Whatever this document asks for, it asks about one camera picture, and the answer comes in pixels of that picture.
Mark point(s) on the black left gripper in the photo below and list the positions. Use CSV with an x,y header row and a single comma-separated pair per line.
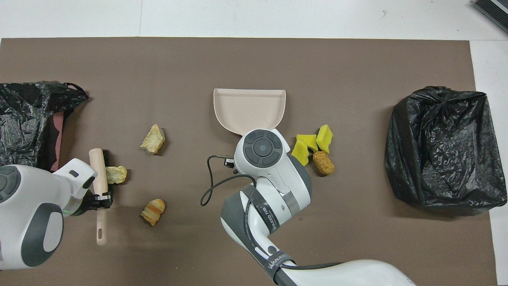
x,y
86,204

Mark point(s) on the beige brush with black bristles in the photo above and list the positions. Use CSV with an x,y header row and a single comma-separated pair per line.
x,y
99,171

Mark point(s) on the beige plastic dustpan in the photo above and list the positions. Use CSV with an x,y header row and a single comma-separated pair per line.
x,y
250,109

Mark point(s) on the yellow sponge piece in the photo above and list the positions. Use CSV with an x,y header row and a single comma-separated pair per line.
x,y
307,142
299,154
325,139

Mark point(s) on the brown fried nugget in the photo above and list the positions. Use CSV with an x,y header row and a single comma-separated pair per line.
x,y
324,163

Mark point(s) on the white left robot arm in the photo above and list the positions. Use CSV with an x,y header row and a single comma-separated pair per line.
x,y
31,198

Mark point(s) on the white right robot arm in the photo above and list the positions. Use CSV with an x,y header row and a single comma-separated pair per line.
x,y
270,171

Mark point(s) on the pink plastic bin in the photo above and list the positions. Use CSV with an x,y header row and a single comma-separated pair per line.
x,y
59,131

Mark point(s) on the black bag over pink bin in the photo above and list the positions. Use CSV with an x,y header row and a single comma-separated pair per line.
x,y
24,119

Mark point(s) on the black trash bag bin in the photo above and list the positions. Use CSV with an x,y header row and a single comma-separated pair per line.
x,y
436,151

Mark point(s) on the brown table mat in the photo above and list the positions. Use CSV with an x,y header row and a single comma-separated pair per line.
x,y
254,59

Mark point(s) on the dark ribbed device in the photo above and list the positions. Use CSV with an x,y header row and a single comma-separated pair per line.
x,y
494,12

